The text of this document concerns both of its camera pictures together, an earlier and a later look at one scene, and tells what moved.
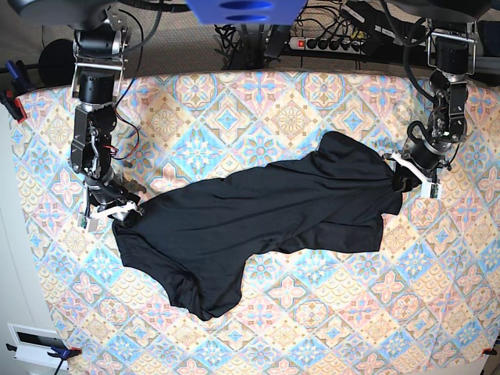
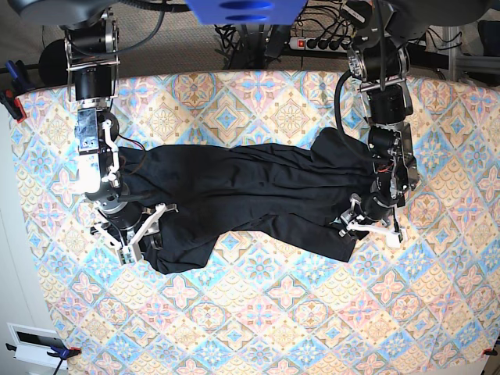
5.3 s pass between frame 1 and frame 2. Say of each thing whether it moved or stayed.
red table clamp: stayed
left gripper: moved
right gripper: moved
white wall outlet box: stayed
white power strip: stayed
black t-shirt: moved
